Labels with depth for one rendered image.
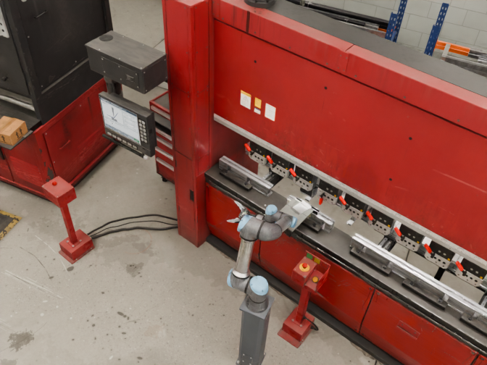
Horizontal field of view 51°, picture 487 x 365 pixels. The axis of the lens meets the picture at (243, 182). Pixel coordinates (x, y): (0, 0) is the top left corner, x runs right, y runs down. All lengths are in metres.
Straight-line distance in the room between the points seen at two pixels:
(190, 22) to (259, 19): 0.43
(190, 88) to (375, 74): 1.30
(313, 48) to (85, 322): 2.76
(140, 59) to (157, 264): 1.95
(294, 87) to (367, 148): 0.58
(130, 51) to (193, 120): 0.64
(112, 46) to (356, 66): 1.60
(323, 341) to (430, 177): 1.80
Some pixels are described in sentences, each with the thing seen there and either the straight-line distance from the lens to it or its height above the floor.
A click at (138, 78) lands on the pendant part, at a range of 3.37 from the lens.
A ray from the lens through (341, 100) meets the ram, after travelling 3.03.
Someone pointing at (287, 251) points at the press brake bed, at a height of 0.58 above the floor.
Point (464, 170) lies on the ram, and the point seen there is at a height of 1.91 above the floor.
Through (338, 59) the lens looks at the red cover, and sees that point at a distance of 2.91.
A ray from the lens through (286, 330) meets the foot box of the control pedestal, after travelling 4.21.
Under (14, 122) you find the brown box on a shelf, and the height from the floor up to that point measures 1.10.
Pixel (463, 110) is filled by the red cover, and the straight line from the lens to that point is 2.72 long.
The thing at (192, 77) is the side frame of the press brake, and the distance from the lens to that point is 3.46.
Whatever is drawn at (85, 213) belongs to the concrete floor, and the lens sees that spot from 5.11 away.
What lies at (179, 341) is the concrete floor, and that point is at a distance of 4.19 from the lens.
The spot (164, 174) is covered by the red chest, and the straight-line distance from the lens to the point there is 5.12.
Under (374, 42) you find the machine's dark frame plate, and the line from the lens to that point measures 3.00.
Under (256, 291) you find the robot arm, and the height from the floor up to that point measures 0.99.
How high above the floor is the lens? 3.67
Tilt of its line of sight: 44 degrees down
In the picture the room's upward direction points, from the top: 3 degrees clockwise
